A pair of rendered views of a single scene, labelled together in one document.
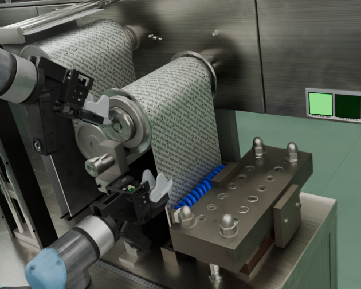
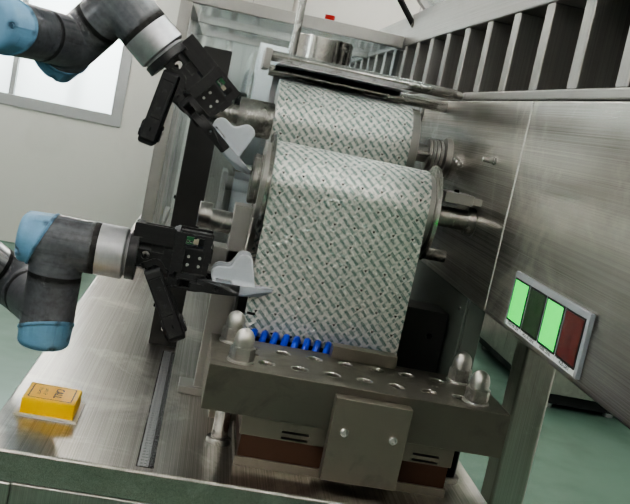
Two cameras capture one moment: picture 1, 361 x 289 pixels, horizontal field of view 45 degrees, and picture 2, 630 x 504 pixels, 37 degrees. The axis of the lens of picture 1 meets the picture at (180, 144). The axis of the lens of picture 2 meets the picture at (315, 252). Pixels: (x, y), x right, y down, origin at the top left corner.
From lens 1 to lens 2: 0.96 m
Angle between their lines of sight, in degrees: 44
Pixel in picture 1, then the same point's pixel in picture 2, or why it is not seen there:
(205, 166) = (353, 333)
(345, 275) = not seen: outside the picture
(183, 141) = (325, 257)
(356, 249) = not seen: outside the picture
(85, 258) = (72, 244)
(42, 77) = (174, 50)
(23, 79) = (149, 38)
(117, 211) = (153, 243)
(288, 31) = (535, 170)
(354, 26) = (577, 171)
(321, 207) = not seen: outside the picture
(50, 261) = (42, 216)
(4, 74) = (133, 20)
